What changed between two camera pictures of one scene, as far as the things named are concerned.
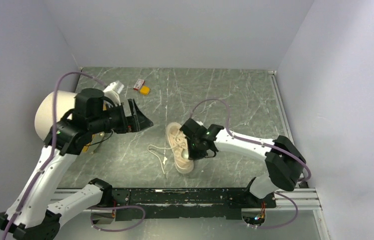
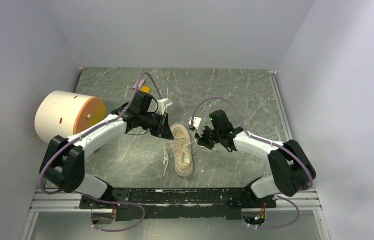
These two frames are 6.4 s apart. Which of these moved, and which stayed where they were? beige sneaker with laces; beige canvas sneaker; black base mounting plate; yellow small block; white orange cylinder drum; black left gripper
Moved: beige sneaker with laces; black left gripper
Stayed: beige canvas sneaker; black base mounting plate; yellow small block; white orange cylinder drum
